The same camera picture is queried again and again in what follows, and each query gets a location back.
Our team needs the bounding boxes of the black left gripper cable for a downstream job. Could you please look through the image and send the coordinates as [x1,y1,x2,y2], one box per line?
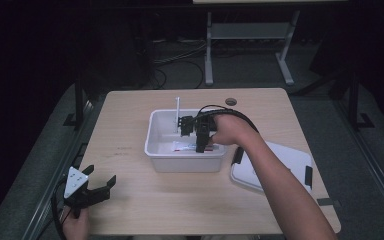
[51,179,69,240]

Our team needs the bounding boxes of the white ointment tube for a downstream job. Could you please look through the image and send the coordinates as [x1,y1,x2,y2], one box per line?
[172,140,221,153]

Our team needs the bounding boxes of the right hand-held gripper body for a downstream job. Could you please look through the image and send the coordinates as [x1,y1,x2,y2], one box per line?
[174,96,219,136]

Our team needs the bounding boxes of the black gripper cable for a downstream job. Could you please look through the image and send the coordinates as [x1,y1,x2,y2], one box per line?
[195,104,260,134]
[51,179,69,240]

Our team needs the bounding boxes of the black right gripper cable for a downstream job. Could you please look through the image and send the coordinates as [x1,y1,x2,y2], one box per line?
[195,104,260,134]

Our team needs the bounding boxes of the white plastic storage box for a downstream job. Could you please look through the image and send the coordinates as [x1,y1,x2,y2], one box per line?
[144,108,229,174]

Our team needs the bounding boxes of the person's left hand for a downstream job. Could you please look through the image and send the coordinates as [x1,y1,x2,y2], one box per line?
[61,207,91,240]

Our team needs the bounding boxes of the grey metal desk frame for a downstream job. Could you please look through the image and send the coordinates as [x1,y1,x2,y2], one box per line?
[204,9,301,86]

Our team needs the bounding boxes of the person's right hand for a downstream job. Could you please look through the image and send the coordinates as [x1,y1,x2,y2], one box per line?
[207,114,260,148]

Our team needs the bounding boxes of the aluminium floor rail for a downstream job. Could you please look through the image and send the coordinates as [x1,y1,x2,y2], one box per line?
[333,99,384,232]
[21,99,95,240]

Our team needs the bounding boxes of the black metal post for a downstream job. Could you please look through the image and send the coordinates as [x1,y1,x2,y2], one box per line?
[63,75,85,128]
[349,72,375,131]

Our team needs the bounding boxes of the bundle of floor cables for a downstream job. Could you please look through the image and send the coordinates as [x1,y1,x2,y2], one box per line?
[151,39,208,65]

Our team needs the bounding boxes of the black looped floor cable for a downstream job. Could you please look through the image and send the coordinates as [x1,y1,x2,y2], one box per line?
[152,59,205,90]

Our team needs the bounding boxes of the white box lid black latches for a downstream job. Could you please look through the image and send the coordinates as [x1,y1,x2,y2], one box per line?
[229,141,315,195]

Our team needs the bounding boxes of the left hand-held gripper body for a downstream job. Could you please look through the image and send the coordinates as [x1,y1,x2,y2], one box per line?
[62,166,98,220]

